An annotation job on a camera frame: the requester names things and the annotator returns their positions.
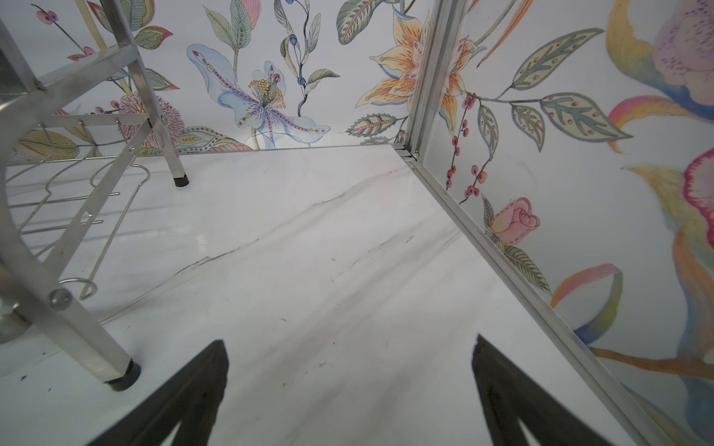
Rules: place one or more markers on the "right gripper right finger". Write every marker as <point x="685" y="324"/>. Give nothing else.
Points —
<point x="514" y="403"/>

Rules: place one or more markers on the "chrome two-tier dish rack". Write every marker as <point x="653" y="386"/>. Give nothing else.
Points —
<point x="87" y="122"/>

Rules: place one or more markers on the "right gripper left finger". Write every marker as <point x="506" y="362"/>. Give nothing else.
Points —
<point x="186" y="406"/>

